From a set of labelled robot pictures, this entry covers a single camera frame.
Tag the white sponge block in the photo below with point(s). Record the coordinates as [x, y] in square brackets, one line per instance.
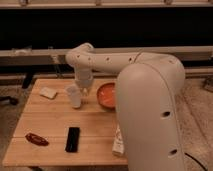
[48, 93]

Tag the black chair base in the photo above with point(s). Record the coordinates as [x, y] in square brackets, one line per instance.
[11, 100]

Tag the orange bowl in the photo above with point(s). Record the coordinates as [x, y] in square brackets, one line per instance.
[106, 95]

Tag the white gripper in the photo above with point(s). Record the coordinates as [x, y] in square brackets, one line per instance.
[84, 79]

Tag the red snack packet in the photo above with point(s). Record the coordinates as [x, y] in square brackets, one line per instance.
[37, 140]

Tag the white bottle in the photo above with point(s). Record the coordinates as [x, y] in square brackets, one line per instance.
[118, 147]

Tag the white ceramic cup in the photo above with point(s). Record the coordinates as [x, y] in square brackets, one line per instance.
[74, 95]

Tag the black remote control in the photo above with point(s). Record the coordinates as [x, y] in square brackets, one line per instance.
[72, 139]

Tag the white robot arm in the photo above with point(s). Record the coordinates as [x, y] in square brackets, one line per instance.
[145, 91]

